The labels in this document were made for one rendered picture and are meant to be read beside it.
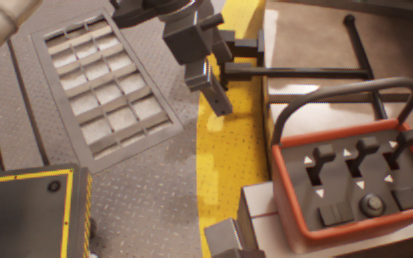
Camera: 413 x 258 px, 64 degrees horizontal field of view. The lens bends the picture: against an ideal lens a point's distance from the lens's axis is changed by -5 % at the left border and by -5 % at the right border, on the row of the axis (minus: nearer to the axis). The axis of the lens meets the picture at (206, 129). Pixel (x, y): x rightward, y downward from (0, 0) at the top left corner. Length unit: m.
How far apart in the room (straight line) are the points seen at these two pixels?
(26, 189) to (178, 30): 0.77
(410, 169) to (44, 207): 0.88
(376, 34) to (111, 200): 1.22
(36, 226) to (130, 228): 0.38
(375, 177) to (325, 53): 0.94
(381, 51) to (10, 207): 1.36
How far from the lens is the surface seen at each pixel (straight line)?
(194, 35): 0.45
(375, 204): 0.45
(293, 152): 0.47
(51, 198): 1.05
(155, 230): 1.28
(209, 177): 1.34
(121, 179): 1.39
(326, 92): 0.41
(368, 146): 0.43
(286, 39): 1.40
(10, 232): 1.06
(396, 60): 1.46
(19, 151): 1.63
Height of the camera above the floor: 1.19
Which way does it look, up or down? 54 degrees down
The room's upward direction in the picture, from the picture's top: 2 degrees counter-clockwise
